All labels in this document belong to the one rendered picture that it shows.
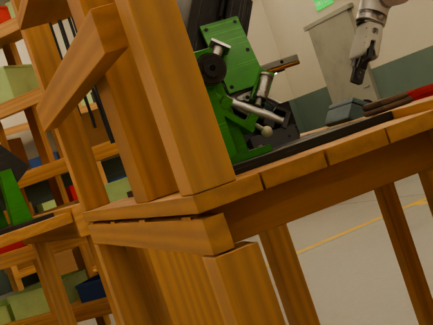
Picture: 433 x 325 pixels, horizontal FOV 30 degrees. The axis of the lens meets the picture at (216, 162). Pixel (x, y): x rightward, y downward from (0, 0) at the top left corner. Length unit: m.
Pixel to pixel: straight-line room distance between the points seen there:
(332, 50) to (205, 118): 10.00
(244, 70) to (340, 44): 9.11
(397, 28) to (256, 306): 8.99
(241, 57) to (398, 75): 8.41
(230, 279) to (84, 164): 1.44
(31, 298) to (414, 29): 6.18
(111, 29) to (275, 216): 0.48
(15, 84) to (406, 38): 6.01
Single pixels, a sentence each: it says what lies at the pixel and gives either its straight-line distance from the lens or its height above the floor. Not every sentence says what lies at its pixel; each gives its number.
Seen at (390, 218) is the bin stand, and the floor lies 0.57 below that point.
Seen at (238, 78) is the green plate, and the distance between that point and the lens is 2.18.
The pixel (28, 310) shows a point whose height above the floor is 0.31.
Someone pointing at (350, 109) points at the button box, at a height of 0.93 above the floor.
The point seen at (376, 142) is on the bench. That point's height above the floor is 0.86.
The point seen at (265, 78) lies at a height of 1.08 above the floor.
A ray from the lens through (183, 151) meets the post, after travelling 1.47.
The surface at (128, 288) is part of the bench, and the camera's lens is 2.87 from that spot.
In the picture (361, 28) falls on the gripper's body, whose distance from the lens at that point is 2.34.
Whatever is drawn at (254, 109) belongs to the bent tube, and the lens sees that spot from 2.11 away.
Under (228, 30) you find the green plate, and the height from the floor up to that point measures 1.24.
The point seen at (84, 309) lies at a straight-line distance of 5.26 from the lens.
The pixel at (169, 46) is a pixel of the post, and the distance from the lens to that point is 1.49.
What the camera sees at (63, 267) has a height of 0.24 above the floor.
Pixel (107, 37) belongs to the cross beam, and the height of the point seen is 1.21.
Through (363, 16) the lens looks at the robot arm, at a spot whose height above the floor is 1.16.
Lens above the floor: 0.95
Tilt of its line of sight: 1 degrees down
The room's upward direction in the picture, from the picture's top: 19 degrees counter-clockwise
